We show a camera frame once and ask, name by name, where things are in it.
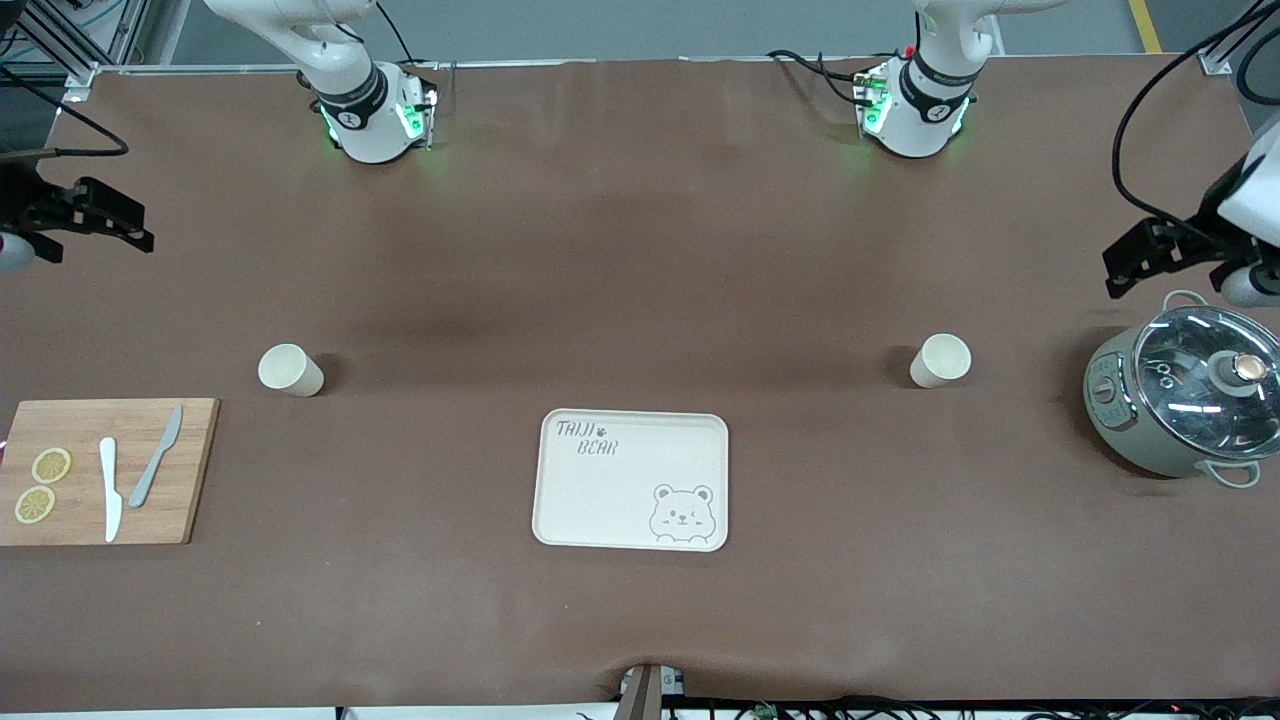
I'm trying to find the white IKEA cup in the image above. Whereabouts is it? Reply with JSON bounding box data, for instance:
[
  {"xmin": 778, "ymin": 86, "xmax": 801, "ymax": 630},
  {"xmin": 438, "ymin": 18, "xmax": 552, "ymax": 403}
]
[
  {"xmin": 258, "ymin": 343, "xmax": 325, "ymax": 398},
  {"xmin": 909, "ymin": 333, "xmax": 972, "ymax": 389}
]

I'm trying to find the glass pot lid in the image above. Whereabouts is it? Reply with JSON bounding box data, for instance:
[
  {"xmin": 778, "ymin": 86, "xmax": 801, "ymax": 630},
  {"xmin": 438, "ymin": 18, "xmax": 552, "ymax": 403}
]
[{"xmin": 1133, "ymin": 305, "xmax": 1280, "ymax": 461}]

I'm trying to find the grey electric cooking pot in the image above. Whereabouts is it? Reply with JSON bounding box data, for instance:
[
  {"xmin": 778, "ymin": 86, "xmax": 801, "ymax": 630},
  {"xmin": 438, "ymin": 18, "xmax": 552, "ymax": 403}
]
[{"xmin": 1083, "ymin": 290, "xmax": 1280, "ymax": 489}]

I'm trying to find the wooden cutting board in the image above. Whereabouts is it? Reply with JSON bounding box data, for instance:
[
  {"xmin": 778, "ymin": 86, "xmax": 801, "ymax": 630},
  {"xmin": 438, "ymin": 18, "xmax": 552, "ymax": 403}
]
[{"xmin": 0, "ymin": 398, "xmax": 220, "ymax": 547}]

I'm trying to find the grey plastic knife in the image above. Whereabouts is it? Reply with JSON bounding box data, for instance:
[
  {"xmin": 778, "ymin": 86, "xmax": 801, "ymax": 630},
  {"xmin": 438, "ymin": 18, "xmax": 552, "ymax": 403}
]
[{"xmin": 128, "ymin": 404, "xmax": 185, "ymax": 509}]

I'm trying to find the white plastic knife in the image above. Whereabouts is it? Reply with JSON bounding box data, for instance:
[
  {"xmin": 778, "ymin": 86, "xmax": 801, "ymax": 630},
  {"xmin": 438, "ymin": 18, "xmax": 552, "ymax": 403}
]
[{"xmin": 98, "ymin": 437, "xmax": 123, "ymax": 543}]

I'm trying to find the brown table cover mat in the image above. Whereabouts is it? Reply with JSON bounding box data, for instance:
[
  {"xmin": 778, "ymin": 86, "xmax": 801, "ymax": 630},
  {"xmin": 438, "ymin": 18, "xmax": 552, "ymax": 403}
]
[{"xmin": 0, "ymin": 55, "xmax": 1280, "ymax": 713}]

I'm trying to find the cream bear print tray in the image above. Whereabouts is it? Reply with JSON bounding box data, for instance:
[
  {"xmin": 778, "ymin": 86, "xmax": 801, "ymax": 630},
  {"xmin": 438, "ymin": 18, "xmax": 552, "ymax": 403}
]
[{"xmin": 532, "ymin": 409, "xmax": 730, "ymax": 553}]

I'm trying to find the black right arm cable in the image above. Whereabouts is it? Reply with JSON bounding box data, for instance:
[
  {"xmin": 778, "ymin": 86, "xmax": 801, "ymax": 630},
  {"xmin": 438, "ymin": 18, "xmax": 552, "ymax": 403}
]
[{"xmin": 0, "ymin": 62, "xmax": 130, "ymax": 159}]

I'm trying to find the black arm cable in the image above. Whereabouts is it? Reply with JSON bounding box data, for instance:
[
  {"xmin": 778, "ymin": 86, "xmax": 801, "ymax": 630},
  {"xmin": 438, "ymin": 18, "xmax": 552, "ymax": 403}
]
[
  {"xmin": 0, "ymin": 62, "xmax": 130, "ymax": 159},
  {"xmin": 1111, "ymin": 0, "xmax": 1280, "ymax": 243}
]

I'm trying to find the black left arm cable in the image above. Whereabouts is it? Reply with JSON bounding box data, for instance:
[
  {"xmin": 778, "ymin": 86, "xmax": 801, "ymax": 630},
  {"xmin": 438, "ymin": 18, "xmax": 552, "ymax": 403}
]
[{"xmin": 1111, "ymin": 0, "xmax": 1280, "ymax": 243}]

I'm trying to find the aluminium frame post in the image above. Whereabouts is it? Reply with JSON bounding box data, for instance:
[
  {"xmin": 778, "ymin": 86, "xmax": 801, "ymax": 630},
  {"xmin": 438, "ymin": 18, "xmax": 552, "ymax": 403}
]
[
  {"xmin": 0, "ymin": 0, "xmax": 151, "ymax": 101},
  {"xmin": 1198, "ymin": 0, "xmax": 1280, "ymax": 77}
]

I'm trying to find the black base power cable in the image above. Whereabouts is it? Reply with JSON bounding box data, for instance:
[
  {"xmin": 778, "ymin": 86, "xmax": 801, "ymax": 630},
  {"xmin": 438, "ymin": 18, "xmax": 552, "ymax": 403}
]
[
  {"xmin": 375, "ymin": 0, "xmax": 421, "ymax": 67},
  {"xmin": 766, "ymin": 48, "xmax": 873, "ymax": 107}
]

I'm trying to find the table edge mount bracket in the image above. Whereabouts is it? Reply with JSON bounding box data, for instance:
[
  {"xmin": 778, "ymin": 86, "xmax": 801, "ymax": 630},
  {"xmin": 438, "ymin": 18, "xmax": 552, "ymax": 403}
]
[{"xmin": 615, "ymin": 663, "xmax": 688, "ymax": 720}]

